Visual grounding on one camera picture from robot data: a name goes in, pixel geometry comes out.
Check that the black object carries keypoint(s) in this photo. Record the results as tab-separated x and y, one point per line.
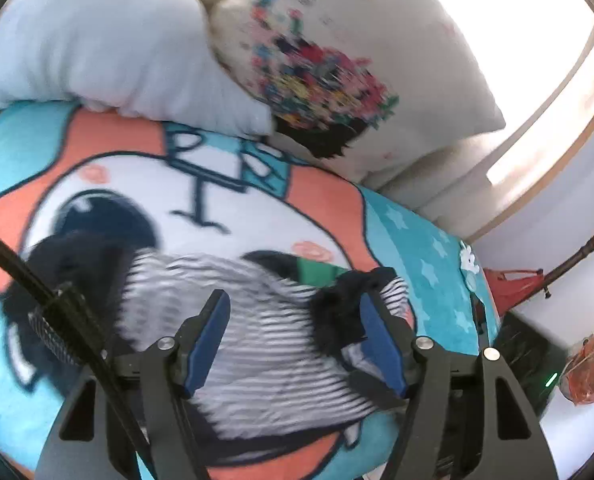
482	315

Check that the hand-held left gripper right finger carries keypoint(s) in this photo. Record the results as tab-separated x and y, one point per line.
384	345

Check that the turquoise star printed blanket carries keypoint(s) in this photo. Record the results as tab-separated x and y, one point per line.
127	175

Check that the wooden frame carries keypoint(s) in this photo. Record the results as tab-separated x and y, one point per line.
539	186

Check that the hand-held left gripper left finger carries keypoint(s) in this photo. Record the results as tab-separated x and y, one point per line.
209	340

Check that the dark object with green light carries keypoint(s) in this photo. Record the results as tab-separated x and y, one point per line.
527	355

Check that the black and white striped garment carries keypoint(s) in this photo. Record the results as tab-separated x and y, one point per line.
267	340

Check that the red bag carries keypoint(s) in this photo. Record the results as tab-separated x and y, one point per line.
512	285

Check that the light blue plain pillow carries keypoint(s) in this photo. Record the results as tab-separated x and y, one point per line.
102	45

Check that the cream floral printed pillow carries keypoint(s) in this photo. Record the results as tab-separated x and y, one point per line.
402	35

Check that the dark curved rod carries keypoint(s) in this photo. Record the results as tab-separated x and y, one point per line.
577	255

